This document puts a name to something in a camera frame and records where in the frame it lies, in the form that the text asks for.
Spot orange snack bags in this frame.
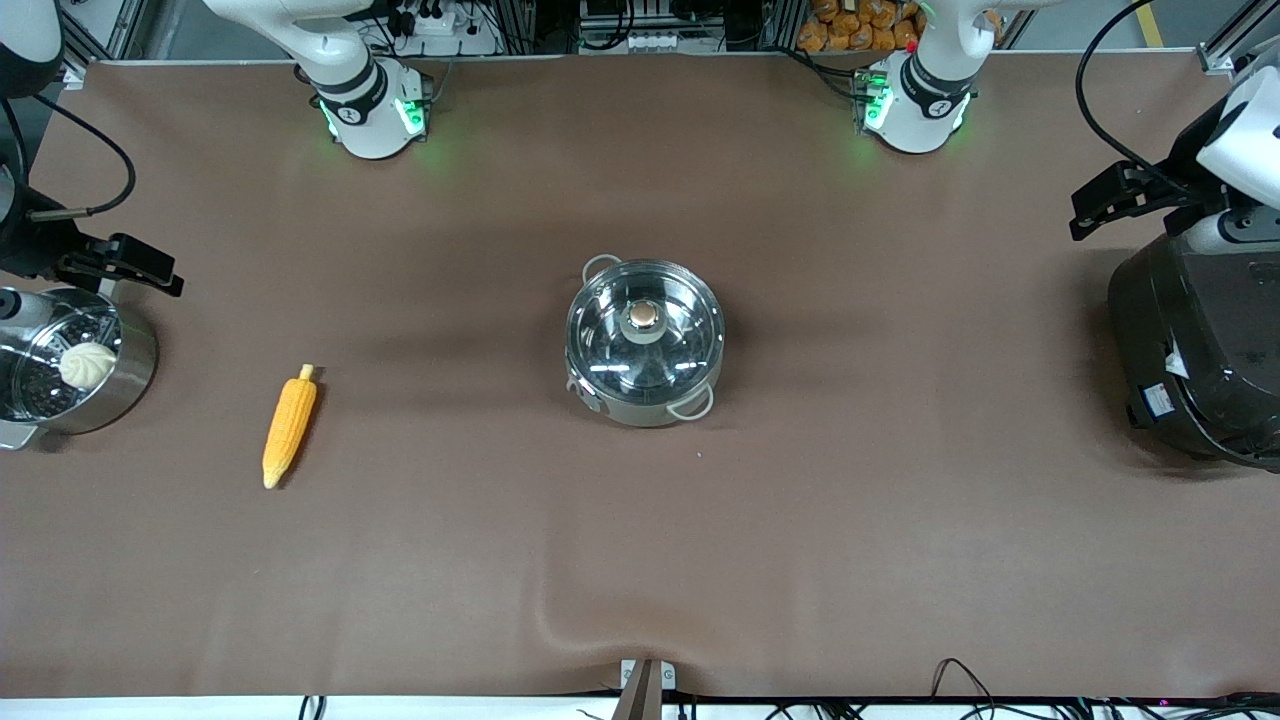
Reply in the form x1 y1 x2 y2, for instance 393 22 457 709
797 0 929 54

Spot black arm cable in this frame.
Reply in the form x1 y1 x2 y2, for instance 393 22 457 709
1075 0 1201 193
0 93 137 223

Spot glass pot lid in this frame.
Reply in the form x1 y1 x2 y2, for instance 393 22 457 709
566 260 724 398

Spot looped black cable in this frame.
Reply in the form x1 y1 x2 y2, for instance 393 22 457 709
930 657 1003 706

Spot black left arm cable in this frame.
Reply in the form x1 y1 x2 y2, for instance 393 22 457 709
1075 0 1201 193

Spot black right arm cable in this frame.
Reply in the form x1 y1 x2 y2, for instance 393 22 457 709
0 93 137 223

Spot black rice cooker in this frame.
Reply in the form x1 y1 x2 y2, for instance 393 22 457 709
1107 212 1280 473

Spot yellow corn cob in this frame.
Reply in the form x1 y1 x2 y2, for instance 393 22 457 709
262 364 319 491

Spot aluminium frame profile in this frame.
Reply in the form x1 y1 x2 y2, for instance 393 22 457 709
58 0 161 89
1198 0 1280 77

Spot white steamed bun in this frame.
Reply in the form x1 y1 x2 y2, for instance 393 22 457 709
58 342 119 389

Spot stainless steel steamer pot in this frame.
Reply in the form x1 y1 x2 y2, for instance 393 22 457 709
0 286 159 451

